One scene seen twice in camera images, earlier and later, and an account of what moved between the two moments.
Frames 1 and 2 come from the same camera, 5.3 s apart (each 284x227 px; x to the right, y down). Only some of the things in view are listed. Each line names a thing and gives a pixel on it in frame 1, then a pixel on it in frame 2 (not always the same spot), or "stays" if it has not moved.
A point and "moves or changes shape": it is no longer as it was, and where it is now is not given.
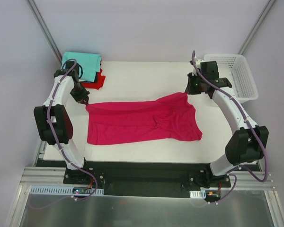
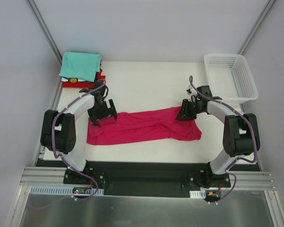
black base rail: [145, 179] stays
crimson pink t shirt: [112, 123] moves or changes shape
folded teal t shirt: [89, 64] stays
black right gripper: [190, 88] → [187, 110]
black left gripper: [80, 95] → [102, 112]
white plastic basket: [234, 67] stays
